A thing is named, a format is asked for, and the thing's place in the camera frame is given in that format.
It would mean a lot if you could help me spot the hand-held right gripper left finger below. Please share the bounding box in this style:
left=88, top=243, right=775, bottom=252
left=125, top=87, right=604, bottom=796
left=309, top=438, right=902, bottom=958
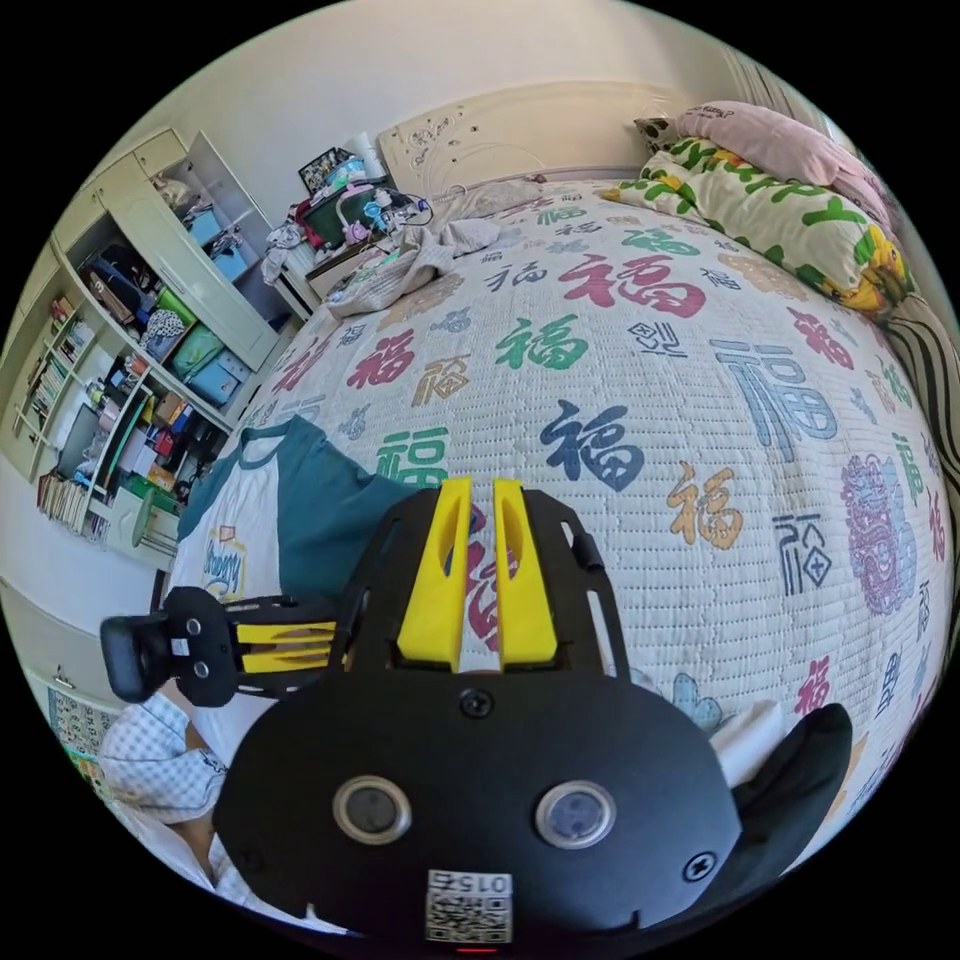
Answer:
left=396, top=475, right=474, bottom=674

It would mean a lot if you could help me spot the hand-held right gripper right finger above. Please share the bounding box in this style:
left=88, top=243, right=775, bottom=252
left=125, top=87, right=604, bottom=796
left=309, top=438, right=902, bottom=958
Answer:
left=492, top=478, right=559, bottom=673

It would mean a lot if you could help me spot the white and green t-shirt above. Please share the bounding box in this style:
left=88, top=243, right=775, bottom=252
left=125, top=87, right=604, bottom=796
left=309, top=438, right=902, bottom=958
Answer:
left=170, top=414, right=451, bottom=610

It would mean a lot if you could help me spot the bed with printed quilt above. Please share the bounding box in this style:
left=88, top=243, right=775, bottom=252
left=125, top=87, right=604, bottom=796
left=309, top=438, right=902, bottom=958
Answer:
left=224, top=80, right=955, bottom=826

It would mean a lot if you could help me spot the person's body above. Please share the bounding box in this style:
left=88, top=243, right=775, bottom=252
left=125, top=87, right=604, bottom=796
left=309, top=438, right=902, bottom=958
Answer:
left=97, top=691, right=354, bottom=935

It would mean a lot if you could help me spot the white bookshelf with desk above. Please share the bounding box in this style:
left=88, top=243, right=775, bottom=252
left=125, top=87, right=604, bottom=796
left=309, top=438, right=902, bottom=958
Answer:
left=0, top=247, right=226, bottom=560

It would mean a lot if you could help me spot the beige crumpled blanket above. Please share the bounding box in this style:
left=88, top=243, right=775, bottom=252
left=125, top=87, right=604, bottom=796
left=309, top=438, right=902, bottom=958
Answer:
left=325, top=219, right=505, bottom=318

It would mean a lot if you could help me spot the white open wardrobe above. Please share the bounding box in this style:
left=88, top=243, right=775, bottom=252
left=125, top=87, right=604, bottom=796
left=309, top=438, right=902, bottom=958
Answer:
left=50, top=127, right=303, bottom=433

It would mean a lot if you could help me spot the cluttered white nightstand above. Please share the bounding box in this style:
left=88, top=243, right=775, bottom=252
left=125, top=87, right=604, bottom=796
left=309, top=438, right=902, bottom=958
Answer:
left=263, top=133, right=438, bottom=320

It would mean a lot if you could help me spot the white pillow with green print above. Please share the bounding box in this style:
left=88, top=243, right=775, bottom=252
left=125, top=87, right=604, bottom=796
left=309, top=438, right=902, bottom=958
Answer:
left=599, top=134, right=918, bottom=322

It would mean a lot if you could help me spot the black and white striped blanket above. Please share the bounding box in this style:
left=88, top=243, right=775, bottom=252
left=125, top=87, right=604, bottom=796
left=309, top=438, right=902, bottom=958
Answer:
left=884, top=294, right=960, bottom=489

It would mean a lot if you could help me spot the small patterned cushion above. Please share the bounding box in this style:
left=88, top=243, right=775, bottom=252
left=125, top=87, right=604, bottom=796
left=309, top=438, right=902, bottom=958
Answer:
left=633, top=116, right=678, bottom=157

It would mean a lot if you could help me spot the pink pillow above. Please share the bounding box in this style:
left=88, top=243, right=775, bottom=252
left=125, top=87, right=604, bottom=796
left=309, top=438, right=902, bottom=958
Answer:
left=677, top=100, right=895, bottom=220

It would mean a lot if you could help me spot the striped curtain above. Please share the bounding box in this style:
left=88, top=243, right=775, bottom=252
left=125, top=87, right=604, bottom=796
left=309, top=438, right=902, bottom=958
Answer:
left=723, top=43, right=830, bottom=125

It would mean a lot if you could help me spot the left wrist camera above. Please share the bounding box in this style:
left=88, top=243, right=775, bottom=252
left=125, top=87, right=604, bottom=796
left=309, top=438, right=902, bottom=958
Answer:
left=99, top=614, right=175, bottom=704

